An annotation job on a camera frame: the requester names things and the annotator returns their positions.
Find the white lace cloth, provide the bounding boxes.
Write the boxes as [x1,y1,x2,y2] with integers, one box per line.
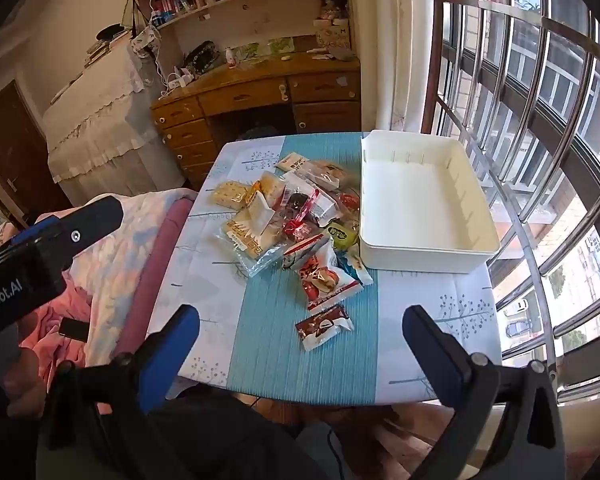
[42,35,186,206]

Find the clear packet with white label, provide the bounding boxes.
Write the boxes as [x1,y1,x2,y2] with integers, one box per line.
[282,172,338,226]

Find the leaf print cards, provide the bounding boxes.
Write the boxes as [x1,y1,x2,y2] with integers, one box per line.
[235,37,296,61]

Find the red striped snack packet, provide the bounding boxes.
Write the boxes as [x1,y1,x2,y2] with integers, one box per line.
[282,235,331,262]

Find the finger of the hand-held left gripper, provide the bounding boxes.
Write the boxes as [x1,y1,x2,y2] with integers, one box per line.
[7,195,126,263]

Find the wooden desk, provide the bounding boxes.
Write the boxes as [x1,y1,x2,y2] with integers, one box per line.
[150,52,363,186]

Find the pink floral quilt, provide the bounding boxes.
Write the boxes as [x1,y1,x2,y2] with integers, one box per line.
[35,187,201,376]

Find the white plastic box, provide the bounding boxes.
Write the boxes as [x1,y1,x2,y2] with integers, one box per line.
[358,129,502,275]

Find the person's leg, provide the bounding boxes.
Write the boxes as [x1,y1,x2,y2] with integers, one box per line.
[145,390,341,480]

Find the person's left hand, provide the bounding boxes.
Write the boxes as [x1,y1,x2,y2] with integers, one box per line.
[5,347,49,418]

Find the black patterned pencil case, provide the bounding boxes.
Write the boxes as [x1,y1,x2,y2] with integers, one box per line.
[182,40,221,78]

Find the steel window bars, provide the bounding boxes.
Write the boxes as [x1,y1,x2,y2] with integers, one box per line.
[427,0,600,403]

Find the green yellow snack packet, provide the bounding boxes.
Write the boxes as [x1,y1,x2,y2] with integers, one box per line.
[325,220,361,251]

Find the doll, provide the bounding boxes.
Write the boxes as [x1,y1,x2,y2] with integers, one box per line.
[314,0,351,23]

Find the blue white biscuit packet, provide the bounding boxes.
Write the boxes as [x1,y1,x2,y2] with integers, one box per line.
[337,247,376,287]

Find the black phone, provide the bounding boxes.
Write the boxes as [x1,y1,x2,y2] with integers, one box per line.
[59,317,89,343]

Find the beige cracker packet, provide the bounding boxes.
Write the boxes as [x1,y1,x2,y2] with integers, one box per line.
[275,152,307,173]

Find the stack of books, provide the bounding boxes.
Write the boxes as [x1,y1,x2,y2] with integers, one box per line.
[82,25,131,66]

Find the red white printed snack packet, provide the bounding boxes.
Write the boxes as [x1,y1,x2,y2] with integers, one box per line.
[297,252,363,311]

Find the clear fried snack packet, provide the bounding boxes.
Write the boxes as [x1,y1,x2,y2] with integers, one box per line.
[307,160,356,191]

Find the red candy wrapper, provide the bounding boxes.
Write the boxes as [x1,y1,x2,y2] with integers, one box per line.
[280,217,321,241]

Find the orange oat bar packet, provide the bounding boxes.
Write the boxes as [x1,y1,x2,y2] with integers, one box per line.
[243,185,276,233]

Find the yellow square cracker packet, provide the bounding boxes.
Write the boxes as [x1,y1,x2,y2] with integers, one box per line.
[209,180,253,210]

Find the white power strip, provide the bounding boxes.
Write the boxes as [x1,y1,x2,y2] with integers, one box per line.
[167,67,196,88]

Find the pale rice crisp packet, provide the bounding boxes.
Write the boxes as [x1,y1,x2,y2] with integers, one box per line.
[259,171,289,207]

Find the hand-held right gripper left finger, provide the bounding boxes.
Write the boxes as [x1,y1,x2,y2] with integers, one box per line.
[35,304,202,480]

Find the brown wooden door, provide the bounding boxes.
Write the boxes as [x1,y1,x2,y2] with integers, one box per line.
[0,80,73,226]

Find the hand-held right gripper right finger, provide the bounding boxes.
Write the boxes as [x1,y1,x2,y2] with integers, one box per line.
[401,304,567,480]

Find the wooden bookshelf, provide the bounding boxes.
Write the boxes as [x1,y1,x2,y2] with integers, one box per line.
[125,0,356,58]

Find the dark candy red-edged wrapper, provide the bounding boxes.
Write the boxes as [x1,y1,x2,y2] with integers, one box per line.
[284,192,311,218]

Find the brown pie packet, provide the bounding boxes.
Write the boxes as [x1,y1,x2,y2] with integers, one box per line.
[295,304,355,352]

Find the pink cloth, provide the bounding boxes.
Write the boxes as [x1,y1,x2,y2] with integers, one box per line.
[19,260,101,391]

